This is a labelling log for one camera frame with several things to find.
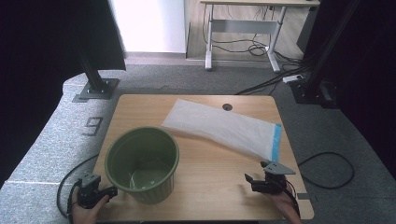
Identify white blue-banded garbage bag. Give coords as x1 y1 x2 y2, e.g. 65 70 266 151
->
161 98 283 163

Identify white power strip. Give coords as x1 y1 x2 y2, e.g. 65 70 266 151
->
282 74 304 84

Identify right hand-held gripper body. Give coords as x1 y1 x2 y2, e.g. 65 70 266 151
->
251 161 297 196

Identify green plastic bin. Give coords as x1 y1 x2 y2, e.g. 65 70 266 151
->
104 125 181 206

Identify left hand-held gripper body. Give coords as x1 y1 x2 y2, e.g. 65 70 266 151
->
77 173 110 209

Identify black floor cables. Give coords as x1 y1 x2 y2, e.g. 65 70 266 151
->
233 50 316 96

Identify white wall panel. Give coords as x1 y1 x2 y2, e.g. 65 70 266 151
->
107 0 189 54

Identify black cable tangle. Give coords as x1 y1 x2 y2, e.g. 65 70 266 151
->
202 4 283 58

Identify black metal stand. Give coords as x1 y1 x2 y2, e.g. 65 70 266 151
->
289 0 362 110
72 50 121 104

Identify person's left hand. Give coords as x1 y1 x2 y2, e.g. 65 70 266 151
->
72 194 111 224

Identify black curtain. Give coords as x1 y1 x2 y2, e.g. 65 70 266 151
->
0 0 127 189
297 0 396 172

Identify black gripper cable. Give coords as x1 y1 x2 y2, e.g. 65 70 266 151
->
285 181 302 217
56 153 101 223

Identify person's right hand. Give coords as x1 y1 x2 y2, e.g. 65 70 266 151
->
262 188 299 219

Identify white desk frame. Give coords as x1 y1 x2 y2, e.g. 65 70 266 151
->
199 0 321 74

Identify black looped cable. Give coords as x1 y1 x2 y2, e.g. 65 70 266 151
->
297 151 356 190

